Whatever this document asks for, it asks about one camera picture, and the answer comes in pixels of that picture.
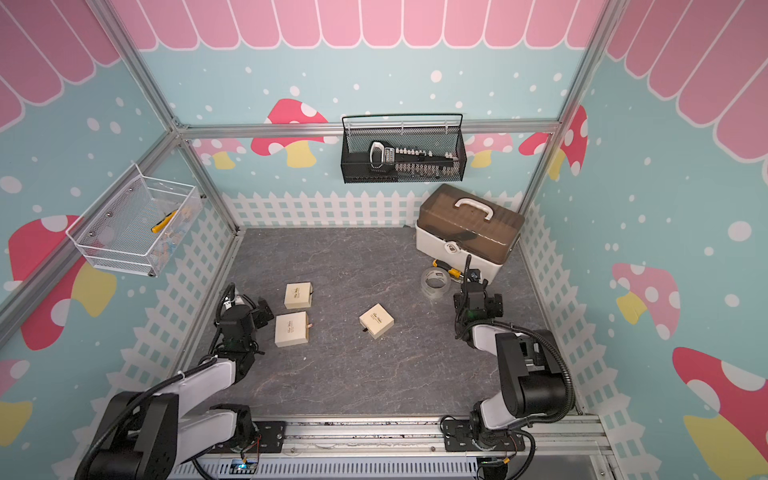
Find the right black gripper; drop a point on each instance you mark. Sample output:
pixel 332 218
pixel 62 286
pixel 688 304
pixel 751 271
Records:
pixel 494 309

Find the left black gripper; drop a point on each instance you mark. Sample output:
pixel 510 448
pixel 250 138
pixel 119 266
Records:
pixel 262 319

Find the cream tan-drawer jewelry box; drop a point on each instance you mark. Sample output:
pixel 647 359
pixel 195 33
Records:
pixel 292 329

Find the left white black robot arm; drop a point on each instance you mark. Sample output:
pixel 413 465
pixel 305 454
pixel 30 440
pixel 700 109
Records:
pixel 146 435

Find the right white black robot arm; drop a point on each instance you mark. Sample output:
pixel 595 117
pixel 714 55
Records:
pixel 536 385

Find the clear tape roll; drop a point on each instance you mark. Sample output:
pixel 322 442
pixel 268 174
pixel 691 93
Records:
pixel 435 283

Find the brown lid white toolbox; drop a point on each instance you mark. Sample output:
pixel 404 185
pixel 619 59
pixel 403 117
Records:
pixel 454 225

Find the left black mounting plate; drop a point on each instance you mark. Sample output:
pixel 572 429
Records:
pixel 263 437

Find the black mounting plate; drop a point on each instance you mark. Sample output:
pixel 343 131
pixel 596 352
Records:
pixel 459 436
pixel 263 437

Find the yellow black utility knife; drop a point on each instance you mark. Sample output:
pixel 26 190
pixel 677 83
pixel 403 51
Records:
pixel 161 225

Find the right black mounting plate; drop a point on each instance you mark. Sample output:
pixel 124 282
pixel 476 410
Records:
pixel 459 436

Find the small green circuit board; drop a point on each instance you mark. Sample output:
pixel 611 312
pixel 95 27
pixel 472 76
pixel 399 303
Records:
pixel 244 467

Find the black socket bit set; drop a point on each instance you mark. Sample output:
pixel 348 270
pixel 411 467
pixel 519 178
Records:
pixel 404 163

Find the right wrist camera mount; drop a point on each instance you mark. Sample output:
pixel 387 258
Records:
pixel 472 282

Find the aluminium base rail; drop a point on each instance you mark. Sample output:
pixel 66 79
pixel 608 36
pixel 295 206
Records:
pixel 412 447

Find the white wire wall basket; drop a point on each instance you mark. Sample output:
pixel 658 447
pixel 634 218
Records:
pixel 114 233

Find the black wire wall basket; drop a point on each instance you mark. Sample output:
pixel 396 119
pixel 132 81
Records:
pixel 438 132

